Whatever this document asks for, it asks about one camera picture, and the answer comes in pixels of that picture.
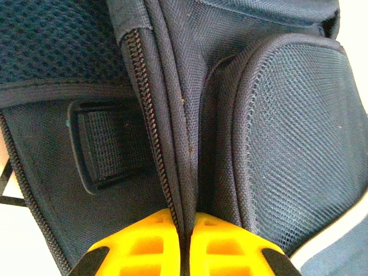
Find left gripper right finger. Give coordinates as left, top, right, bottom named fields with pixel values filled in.
left=189, top=212, right=302, bottom=276

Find navy blue backpack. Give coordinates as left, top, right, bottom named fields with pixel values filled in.
left=0, top=0, right=368, bottom=276

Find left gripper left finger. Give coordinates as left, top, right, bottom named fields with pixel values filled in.
left=68, top=209, right=185, bottom=276

